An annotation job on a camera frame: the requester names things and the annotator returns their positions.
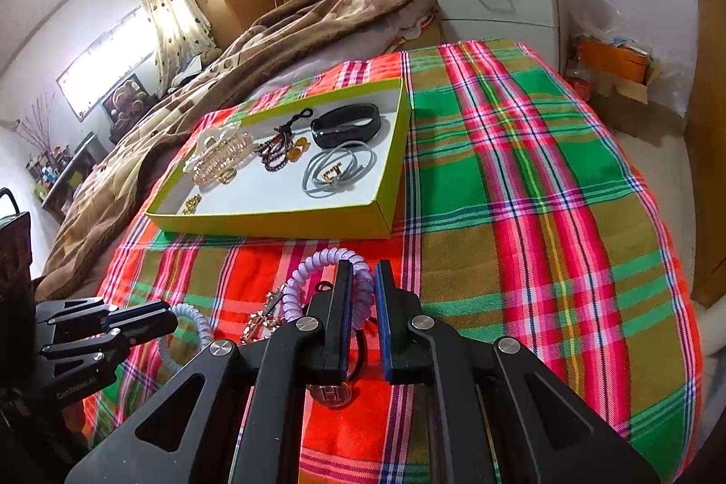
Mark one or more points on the wooden door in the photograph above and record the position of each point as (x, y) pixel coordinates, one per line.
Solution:
(709, 178)

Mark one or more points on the orange box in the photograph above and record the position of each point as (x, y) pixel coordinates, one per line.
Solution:
(612, 61)

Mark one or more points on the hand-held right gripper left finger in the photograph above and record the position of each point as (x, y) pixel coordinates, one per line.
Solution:
(347, 317)

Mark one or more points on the pearly white hair claw clip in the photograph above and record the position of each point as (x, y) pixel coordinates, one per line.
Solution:
(218, 158)

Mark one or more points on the grey nightstand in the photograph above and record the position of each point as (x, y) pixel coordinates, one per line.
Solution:
(499, 7)

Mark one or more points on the dried branches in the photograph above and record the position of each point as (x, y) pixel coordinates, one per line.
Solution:
(37, 124)

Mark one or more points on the black wristband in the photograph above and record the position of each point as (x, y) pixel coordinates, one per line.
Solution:
(346, 135)

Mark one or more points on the dotted curtain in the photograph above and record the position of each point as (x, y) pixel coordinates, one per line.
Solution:
(170, 13)

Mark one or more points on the cluttered shelf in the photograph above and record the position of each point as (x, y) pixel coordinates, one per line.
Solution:
(65, 178)

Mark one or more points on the framed teddy bear picture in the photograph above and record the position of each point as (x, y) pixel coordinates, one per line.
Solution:
(126, 98)

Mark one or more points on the window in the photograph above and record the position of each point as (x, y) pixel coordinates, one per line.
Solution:
(108, 59)

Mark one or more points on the plaid bedsheet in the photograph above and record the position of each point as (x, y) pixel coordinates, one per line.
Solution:
(510, 178)

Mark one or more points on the small gold jewelry piece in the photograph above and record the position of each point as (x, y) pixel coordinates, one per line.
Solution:
(191, 205)

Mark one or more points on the brown patterned blanket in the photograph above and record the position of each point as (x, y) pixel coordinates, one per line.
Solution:
(283, 36)

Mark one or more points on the yellow-green cardboard box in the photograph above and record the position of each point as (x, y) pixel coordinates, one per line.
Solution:
(272, 226)

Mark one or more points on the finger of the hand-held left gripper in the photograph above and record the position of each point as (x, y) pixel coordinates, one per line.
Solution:
(153, 328)
(142, 313)

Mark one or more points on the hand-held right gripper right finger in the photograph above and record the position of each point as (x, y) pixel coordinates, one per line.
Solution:
(385, 325)

